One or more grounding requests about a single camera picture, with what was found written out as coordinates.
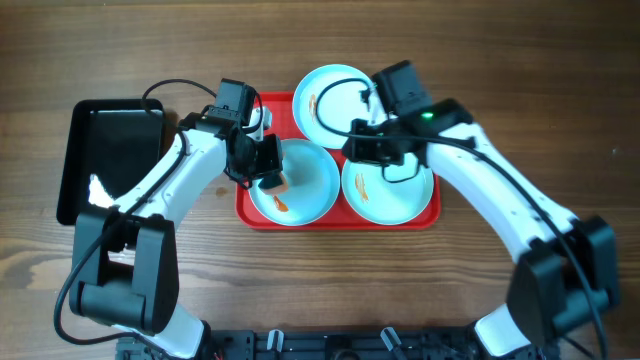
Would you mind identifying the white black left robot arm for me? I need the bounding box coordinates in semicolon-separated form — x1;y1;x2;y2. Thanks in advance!
53;79;283;359

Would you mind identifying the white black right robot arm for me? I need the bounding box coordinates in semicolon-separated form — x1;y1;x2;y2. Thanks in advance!
343;61;620;358

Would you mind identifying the red plastic tray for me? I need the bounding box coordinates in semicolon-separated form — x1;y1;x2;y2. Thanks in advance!
235;92;442;231

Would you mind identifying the black water tray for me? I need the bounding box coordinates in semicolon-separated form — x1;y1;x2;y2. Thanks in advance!
56;99;165;225

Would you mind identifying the right light blue plate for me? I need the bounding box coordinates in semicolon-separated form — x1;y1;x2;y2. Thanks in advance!
341;153;435;226

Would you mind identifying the light blue plate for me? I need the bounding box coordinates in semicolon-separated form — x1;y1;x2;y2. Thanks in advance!
341;153;435;226
249;139;340;226
292;64;386;149

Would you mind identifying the left light blue plate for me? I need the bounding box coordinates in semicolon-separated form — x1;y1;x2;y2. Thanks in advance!
249;139;340;226

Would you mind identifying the top light blue plate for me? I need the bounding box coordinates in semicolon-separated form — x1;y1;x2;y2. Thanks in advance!
292;64;386;149

